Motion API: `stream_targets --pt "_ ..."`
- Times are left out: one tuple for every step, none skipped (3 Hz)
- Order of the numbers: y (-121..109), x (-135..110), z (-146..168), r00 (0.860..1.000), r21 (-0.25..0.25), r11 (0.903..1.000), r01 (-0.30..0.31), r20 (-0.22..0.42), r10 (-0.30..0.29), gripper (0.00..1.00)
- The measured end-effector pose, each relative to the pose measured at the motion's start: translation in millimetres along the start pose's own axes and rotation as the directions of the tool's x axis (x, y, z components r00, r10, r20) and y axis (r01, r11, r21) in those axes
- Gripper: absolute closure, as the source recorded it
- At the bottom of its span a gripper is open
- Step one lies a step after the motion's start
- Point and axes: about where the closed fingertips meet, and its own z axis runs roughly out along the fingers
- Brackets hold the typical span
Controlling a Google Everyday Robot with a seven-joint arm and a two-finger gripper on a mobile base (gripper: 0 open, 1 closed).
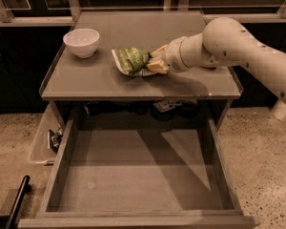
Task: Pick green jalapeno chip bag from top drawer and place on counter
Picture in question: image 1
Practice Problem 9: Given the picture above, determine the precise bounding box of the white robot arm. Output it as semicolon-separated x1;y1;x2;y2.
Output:
146;17;286;105

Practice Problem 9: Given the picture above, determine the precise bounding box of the metal railing frame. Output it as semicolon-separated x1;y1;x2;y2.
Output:
0;0;286;27

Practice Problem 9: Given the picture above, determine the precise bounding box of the black bar handle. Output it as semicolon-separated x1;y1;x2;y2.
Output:
5;175;31;229

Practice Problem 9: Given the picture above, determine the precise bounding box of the green jalapeno chip bag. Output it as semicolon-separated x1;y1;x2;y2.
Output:
112;47;154;77

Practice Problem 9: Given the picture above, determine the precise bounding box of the grey counter cabinet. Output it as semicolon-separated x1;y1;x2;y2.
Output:
39;10;244;132

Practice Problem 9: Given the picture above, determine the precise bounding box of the grey open top drawer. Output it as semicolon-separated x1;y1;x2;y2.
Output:
19;108;260;229

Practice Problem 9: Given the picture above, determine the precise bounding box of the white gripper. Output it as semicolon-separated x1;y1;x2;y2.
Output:
146;36;194;74

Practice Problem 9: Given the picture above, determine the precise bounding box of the white ceramic bowl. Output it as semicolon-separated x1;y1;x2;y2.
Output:
63;29;100;58

